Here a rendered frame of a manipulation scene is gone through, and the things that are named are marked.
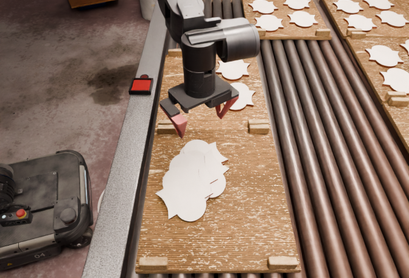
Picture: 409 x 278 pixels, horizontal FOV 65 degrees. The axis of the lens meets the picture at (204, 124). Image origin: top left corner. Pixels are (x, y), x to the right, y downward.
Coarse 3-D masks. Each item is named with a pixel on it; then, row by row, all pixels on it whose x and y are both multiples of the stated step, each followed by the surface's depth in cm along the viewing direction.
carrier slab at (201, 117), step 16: (176, 64) 121; (256, 64) 121; (176, 80) 114; (224, 80) 114; (240, 80) 114; (256, 80) 114; (160, 96) 108; (256, 96) 108; (160, 112) 102; (192, 112) 102; (208, 112) 102; (240, 112) 102; (256, 112) 102; (192, 128) 97; (208, 128) 97; (224, 128) 97; (240, 128) 97
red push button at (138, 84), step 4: (136, 80) 115; (140, 80) 115; (144, 80) 115; (148, 80) 115; (136, 84) 113; (140, 84) 113; (144, 84) 113; (148, 84) 113; (132, 88) 112; (136, 88) 112; (140, 88) 112; (144, 88) 112; (148, 88) 112
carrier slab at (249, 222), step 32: (160, 160) 88; (256, 160) 88; (224, 192) 81; (256, 192) 81; (160, 224) 75; (192, 224) 75; (224, 224) 75; (256, 224) 75; (288, 224) 75; (160, 256) 70; (192, 256) 70; (224, 256) 70; (256, 256) 70; (288, 256) 70
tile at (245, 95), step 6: (234, 84) 111; (240, 84) 111; (240, 90) 108; (246, 90) 108; (240, 96) 106; (246, 96) 106; (252, 96) 107; (240, 102) 104; (246, 102) 104; (252, 102) 104; (234, 108) 102; (240, 108) 102
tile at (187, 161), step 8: (176, 160) 82; (184, 160) 82; (192, 160) 82; (200, 160) 82; (184, 168) 81; (192, 168) 81; (200, 168) 81; (200, 176) 80; (208, 176) 80; (208, 184) 79
